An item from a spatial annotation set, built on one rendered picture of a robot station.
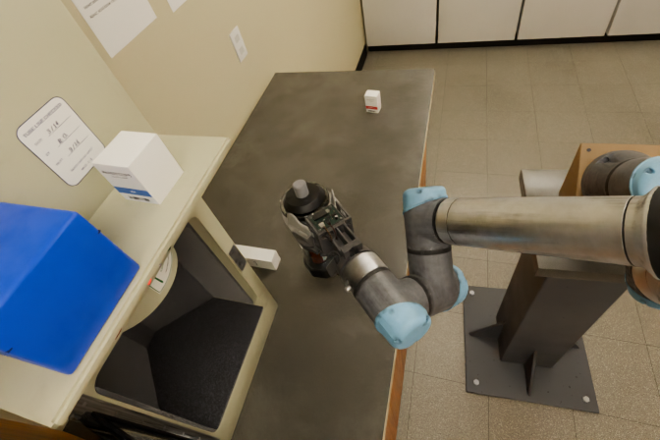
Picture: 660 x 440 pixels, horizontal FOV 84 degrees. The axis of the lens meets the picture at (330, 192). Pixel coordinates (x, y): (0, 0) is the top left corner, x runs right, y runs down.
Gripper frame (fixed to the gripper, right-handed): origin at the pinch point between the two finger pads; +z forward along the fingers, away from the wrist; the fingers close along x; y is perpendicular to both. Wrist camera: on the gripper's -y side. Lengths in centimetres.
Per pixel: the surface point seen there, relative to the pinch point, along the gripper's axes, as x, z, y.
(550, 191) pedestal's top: -61, -18, -21
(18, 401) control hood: 36, -31, 30
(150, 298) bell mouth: 30.5, -12.9, 13.3
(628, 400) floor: -82, -64, -116
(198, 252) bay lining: 23.3, -1.4, 4.9
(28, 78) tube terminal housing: 25, -10, 45
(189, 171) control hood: 16.7, -14.8, 31.7
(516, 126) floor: -176, 69, -106
